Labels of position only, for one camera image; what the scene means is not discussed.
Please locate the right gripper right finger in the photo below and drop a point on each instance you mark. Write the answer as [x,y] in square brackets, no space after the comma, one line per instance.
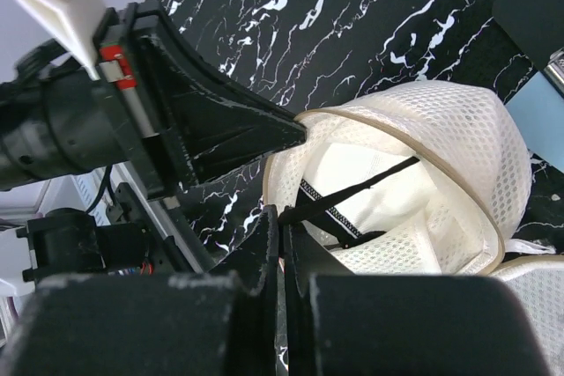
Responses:
[339,323]

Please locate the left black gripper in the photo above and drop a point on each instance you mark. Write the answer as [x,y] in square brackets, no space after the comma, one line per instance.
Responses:
[57,121]

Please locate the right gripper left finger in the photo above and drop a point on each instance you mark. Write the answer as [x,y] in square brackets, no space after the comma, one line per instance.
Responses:
[218,323]

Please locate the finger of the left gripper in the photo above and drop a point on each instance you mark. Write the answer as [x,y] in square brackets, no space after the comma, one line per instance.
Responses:
[208,125]

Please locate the mesh laundry bag with glasses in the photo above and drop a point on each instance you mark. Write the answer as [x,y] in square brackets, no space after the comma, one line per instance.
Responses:
[452,180]

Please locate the light blue board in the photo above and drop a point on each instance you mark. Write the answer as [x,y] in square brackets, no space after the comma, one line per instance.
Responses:
[537,110]

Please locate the dark blue board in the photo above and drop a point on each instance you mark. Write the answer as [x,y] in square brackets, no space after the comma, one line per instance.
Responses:
[536,27]

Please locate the white slotted cable duct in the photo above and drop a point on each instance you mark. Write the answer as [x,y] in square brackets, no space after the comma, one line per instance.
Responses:
[88,186]

